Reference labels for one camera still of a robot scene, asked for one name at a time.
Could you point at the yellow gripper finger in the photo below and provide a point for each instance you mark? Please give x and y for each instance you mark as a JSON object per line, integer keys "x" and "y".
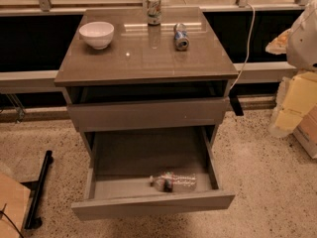
{"x": 280, "y": 44}
{"x": 295, "y": 98}

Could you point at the white ceramic bowl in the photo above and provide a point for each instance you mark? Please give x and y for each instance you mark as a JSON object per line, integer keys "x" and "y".
{"x": 97, "y": 35}

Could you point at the grey drawer cabinet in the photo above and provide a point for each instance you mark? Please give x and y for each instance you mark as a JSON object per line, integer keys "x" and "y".
{"x": 142, "y": 62}

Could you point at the lying blue soda can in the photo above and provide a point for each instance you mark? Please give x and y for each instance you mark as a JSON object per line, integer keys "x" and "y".
{"x": 181, "y": 40}

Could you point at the black power plug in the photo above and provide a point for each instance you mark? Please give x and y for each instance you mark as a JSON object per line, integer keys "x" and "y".
{"x": 236, "y": 106}

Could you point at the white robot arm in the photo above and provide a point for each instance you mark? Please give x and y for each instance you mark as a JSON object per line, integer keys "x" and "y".
{"x": 303, "y": 40}

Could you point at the clear plastic water bottle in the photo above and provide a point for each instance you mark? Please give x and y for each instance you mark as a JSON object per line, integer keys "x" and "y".
{"x": 172, "y": 182}

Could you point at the open grey middle drawer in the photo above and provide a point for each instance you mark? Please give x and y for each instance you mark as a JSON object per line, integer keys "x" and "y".
{"x": 118, "y": 181}

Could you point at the black metal bar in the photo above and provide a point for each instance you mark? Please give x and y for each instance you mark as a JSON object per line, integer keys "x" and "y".
{"x": 32, "y": 220}

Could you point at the cardboard box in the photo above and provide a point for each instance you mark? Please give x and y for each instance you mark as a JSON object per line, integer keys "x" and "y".
{"x": 306, "y": 133}

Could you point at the closed grey top drawer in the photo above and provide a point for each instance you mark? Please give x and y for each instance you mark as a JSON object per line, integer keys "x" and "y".
{"x": 147, "y": 114}

